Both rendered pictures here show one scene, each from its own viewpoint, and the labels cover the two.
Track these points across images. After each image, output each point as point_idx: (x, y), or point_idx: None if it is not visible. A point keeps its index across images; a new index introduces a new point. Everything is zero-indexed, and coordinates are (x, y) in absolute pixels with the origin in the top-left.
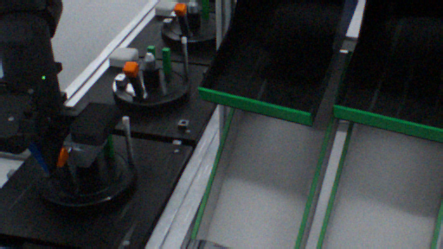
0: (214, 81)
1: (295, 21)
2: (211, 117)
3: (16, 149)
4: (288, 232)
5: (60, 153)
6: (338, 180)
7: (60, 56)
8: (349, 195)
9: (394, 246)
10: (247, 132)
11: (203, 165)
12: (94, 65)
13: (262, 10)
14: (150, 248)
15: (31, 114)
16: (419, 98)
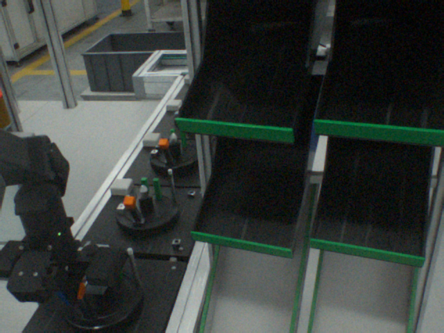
0: (202, 223)
1: (266, 161)
2: None
3: (41, 299)
4: None
5: (78, 289)
6: (316, 295)
7: (71, 186)
8: (325, 304)
9: None
10: (233, 256)
11: (197, 277)
12: (99, 195)
13: (237, 155)
14: None
15: (52, 269)
16: (383, 224)
